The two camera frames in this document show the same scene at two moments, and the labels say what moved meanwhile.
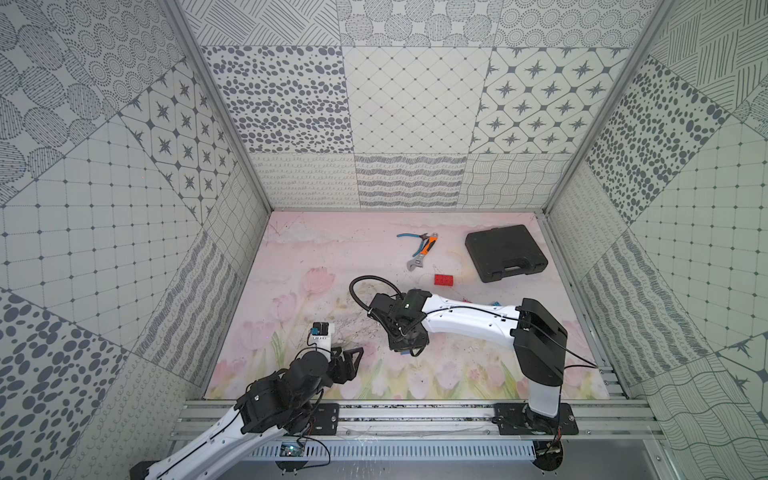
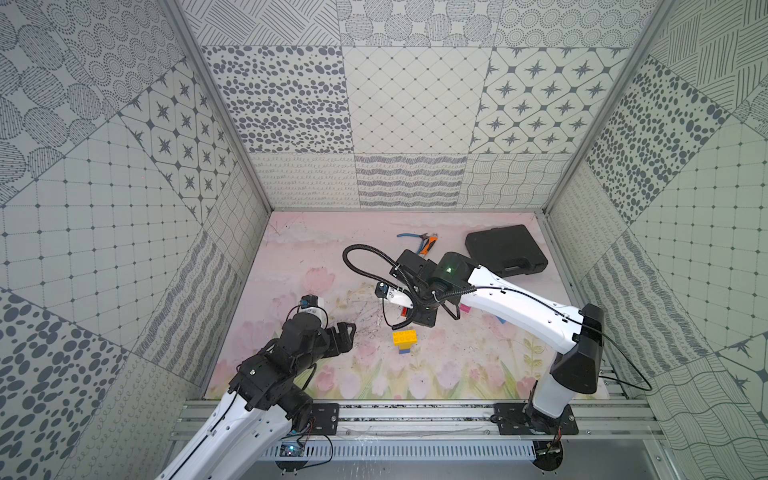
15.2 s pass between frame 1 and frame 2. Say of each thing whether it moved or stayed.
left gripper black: moved
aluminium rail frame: stayed
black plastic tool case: stayed
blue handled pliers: stayed
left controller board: stayed
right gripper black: moved
